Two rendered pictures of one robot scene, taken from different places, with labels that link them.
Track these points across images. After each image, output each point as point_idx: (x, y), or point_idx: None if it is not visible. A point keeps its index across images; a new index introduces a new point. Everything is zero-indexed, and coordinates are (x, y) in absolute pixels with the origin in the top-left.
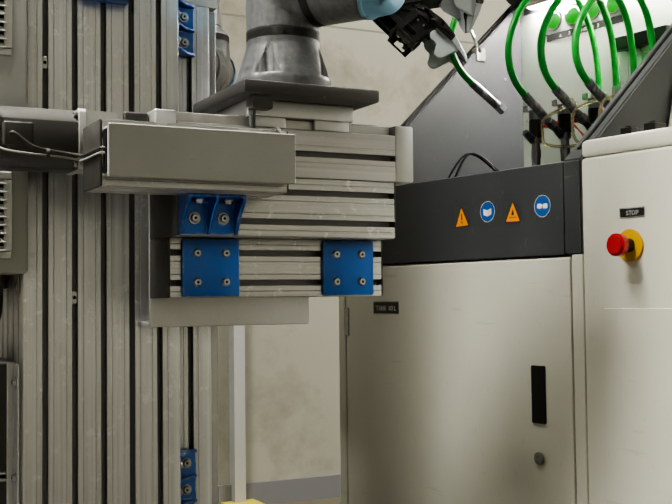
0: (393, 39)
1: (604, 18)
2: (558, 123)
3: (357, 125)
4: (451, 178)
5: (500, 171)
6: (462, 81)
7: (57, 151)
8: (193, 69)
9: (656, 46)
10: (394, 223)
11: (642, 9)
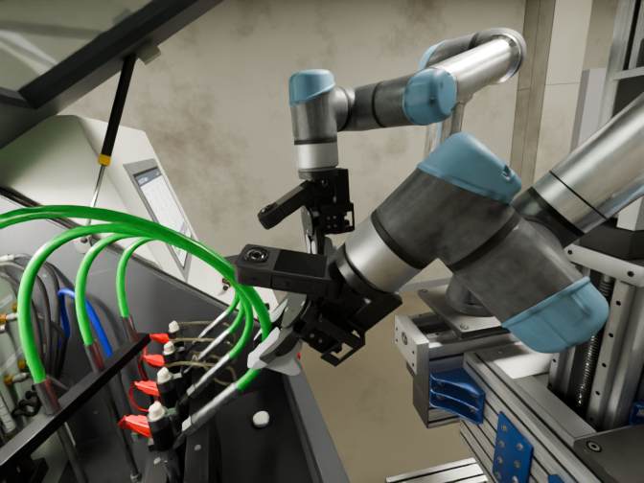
0: (354, 341)
1: (32, 288)
2: (177, 395)
3: (428, 312)
4: (326, 425)
5: (307, 379)
6: None
7: None
8: None
9: (182, 282)
10: (406, 360)
11: (127, 261)
